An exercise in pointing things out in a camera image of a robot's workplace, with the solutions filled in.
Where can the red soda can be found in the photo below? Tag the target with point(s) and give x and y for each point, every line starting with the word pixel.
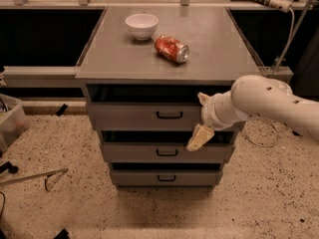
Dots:
pixel 172 49

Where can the grey bottom drawer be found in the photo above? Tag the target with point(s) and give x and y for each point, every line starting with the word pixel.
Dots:
pixel 165 177

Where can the small black floor block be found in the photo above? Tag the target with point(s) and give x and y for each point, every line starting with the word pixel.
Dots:
pixel 61 110

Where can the grey top drawer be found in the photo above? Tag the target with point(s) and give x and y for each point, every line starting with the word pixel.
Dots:
pixel 153 117

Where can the grey drawer cabinet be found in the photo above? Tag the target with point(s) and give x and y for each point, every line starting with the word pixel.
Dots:
pixel 119 69

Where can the black clamp on floor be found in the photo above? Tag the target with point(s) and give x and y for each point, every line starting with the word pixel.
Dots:
pixel 8 166

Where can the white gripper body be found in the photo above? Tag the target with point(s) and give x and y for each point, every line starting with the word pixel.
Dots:
pixel 208 114

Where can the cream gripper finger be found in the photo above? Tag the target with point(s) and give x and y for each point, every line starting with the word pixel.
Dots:
pixel 203 98
pixel 200 136

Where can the clear plastic bin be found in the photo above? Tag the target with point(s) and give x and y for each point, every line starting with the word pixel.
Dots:
pixel 13 121

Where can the black object bottom edge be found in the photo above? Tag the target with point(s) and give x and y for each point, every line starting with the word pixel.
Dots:
pixel 63 234

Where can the grey middle drawer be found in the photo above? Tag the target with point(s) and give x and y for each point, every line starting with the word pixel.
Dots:
pixel 165 153

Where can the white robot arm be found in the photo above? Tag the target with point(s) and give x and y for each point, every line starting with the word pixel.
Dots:
pixel 255 96

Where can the grey drawer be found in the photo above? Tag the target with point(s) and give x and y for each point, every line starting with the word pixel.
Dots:
pixel 165 177
pixel 153 117
pixel 165 153

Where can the metal rod on floor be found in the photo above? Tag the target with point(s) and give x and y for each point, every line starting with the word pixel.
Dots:
pixel 34 176

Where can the white ceramic bowl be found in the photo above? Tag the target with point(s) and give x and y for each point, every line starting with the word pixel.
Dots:
pixel 142 26

